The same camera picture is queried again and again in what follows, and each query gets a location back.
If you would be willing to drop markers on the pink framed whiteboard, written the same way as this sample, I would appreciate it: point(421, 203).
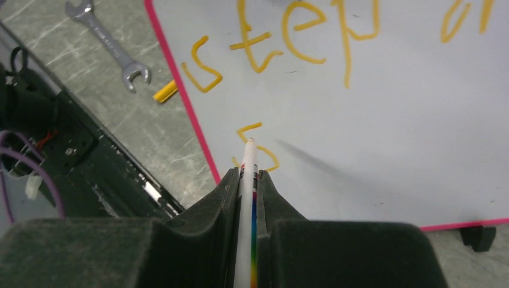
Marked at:
point(362, 110)

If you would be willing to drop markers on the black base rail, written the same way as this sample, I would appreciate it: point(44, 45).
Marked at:
point(95, 175)

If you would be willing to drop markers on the silver open-end wrench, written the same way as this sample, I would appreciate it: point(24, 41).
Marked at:
point(130, 68)

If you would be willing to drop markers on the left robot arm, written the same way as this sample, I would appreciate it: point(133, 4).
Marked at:
point(28, 105)

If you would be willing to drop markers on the yellow marker cap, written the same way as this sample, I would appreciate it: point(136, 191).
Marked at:
point(166, 92)

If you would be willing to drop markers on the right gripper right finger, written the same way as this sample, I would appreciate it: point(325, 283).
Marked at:
point(297, 252)

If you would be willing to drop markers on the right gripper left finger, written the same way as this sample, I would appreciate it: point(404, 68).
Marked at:
point(191, 250)

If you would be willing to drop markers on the white marker pen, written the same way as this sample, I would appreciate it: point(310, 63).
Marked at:
point(245, 274)

